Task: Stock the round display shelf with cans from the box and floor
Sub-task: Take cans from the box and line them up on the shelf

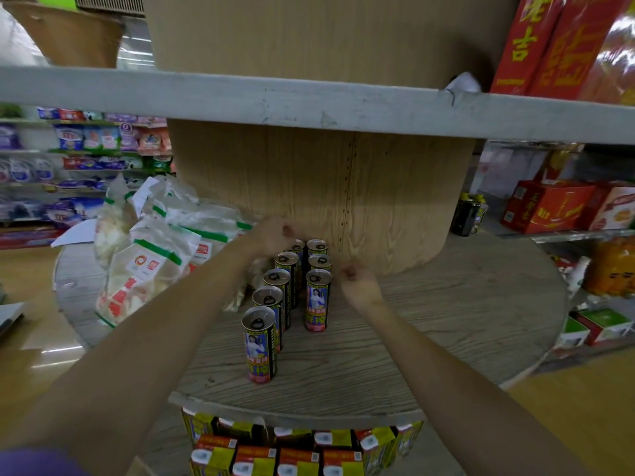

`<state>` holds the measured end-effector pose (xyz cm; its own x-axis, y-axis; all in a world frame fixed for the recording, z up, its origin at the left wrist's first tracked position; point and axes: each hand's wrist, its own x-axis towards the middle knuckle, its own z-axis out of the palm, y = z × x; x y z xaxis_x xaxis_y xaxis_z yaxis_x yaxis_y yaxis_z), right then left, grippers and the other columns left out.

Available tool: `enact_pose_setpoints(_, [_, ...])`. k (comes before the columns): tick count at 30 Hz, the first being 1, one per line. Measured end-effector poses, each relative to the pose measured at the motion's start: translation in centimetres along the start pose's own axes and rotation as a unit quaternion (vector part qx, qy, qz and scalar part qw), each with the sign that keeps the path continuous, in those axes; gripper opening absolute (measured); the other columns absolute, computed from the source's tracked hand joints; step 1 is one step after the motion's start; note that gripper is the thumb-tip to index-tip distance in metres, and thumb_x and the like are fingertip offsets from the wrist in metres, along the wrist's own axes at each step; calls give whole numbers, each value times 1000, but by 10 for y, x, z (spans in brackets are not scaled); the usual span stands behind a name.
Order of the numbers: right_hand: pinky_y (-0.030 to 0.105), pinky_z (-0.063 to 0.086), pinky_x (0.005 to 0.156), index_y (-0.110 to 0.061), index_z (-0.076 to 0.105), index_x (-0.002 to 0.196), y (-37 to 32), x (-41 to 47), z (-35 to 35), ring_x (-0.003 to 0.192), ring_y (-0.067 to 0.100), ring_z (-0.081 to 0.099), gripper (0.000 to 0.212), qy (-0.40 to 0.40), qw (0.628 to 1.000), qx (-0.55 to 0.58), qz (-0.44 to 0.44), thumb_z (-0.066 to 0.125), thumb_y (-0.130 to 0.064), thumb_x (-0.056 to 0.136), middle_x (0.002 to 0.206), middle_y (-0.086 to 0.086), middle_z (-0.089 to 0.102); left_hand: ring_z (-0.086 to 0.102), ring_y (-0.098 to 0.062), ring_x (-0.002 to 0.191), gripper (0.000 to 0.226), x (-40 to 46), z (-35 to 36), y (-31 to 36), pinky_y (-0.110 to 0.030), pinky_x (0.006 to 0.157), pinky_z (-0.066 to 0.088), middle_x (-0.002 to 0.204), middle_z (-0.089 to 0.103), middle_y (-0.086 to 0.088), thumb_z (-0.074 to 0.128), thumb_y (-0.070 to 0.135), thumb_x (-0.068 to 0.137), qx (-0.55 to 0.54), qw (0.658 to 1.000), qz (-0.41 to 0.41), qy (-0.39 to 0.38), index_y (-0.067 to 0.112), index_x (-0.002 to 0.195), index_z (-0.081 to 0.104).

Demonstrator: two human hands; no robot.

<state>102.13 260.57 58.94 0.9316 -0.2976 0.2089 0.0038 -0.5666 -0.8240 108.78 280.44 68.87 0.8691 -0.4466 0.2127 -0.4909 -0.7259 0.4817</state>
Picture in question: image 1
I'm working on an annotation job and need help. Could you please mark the person's right hand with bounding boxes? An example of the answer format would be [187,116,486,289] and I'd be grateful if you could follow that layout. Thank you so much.
[339,258,386,313]

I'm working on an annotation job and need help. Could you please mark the person's left hand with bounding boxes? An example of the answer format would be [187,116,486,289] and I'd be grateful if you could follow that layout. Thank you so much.
[247,216,298,258]

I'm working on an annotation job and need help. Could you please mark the round wooden shelf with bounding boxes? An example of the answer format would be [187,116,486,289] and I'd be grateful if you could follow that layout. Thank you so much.
[0,0,635,476]

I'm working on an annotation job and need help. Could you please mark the person's left forearm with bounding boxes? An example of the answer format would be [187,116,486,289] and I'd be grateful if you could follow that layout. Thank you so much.
[0,237,271,476]

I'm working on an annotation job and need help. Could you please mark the person's right forearm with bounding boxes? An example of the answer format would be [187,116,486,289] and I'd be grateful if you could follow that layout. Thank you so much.
[362,301,594,476]

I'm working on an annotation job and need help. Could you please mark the bag of white snacks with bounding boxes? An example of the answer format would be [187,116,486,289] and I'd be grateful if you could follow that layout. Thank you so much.
[220,220,273,313]
[95,218,202,328]
[94,173,138,266]
[134,175,199,219]
[181,208,239,266]

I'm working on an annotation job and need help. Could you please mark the black can by column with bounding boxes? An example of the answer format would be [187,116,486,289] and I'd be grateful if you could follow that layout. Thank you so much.
[451,192,481,237]

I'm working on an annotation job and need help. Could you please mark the row of yellow orange cartons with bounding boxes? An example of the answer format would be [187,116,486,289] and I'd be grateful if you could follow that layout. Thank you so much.
[181,409,425,476]

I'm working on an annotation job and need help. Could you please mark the white paper sheet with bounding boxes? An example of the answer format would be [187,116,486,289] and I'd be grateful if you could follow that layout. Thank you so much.
[51,218,98,249]

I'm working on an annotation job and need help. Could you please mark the red yellow-print carton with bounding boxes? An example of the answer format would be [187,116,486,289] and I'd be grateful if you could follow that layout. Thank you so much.
[501,180,596,235]

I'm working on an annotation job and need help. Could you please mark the rows of colourful packets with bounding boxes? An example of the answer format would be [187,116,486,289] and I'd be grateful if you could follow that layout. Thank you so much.
[0,107,175,226]

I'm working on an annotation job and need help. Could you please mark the white slim bottle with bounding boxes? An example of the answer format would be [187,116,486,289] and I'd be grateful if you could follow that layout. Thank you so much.
[565,256,592,298]

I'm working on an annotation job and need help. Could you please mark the small green-top box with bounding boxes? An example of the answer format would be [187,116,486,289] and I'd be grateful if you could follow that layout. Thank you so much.
[575,307,635,346]
[554,315,591,350]

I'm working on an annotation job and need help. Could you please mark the white crumpled paper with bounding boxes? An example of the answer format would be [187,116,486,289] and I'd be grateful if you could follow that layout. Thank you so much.
[444,71,482,95]

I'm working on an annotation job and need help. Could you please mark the yellow red tall pack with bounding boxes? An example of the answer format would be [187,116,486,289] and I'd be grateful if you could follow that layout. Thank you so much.
[535,143,584,183]

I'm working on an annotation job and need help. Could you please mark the red floor mat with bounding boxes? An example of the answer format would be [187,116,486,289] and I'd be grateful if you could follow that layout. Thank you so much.
[0,228,65,251]

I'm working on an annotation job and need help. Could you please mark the pack of orange bottles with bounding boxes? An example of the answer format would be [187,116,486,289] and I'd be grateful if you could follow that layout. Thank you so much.
[584,237,635,297]

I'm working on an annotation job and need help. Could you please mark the white red-print carton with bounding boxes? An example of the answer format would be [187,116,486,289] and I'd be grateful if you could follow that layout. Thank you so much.
[577,182,635,231]

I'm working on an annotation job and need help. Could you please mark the large red gift carton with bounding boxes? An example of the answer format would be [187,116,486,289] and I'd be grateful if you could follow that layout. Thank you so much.
[489,0,631,100]

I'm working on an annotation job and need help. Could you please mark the white plastic bag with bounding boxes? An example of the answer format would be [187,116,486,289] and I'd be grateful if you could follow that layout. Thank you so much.
[0,4,50,67]

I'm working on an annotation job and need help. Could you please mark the purple shirt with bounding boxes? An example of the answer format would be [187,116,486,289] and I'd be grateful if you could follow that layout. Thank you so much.
[0,448,93,476]

